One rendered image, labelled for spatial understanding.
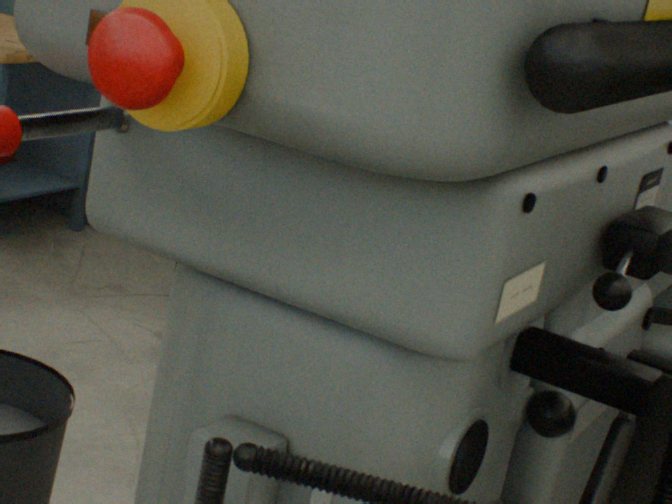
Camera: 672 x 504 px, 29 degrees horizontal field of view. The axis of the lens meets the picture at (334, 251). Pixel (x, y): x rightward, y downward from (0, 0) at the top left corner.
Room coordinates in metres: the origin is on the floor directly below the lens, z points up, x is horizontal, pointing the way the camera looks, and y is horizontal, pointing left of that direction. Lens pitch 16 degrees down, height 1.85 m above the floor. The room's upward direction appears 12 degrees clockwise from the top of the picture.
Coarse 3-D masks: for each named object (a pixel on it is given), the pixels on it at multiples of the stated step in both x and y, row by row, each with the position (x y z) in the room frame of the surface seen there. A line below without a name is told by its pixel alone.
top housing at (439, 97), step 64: (64, 0) 0.57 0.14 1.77; (256, 0) 0.53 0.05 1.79; (320, 0) 0.52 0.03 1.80; (384, 0) 0.51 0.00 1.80; (448, 0) 0.51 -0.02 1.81; (512, 0) 0.52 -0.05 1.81; (576, 0) 0.57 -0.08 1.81; (640, 0) 0.66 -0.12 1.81; (64, 64) 0.57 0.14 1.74; (256, 64) 0.53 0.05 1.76; (320, 64) 0.51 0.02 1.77; (384, 64) 0.51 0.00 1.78; (448, 64) 0.51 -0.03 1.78; (512, 64) 0.52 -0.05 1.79; (256, 128) 0.53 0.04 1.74; (320, 128) 0.51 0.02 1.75; (384, 128) 0.51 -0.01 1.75; (448, 128) 0.51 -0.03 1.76; (512, 128) 0.53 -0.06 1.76; (576, 128) 0.61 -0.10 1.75; (640, 128) 0.76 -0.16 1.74
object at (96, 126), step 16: (0, 112) 0.58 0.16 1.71; (64, 112) 0.63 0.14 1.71; (80, 112) 0.64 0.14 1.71; (96, 112) 0.65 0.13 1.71; (112, 112) 0.66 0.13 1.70; (0, 128) 0.57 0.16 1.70; (16, 128) 0.58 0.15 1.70; (32, 128) 0.60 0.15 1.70; (48, 128) 0.61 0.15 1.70; (64, 128) 0.62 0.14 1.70; (80, 128) 0.63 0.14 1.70; (96, 128) 0.64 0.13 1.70; (112, 128) 0.66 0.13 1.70; (0, 144) 0.57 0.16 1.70; (16, 144) 0.58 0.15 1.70
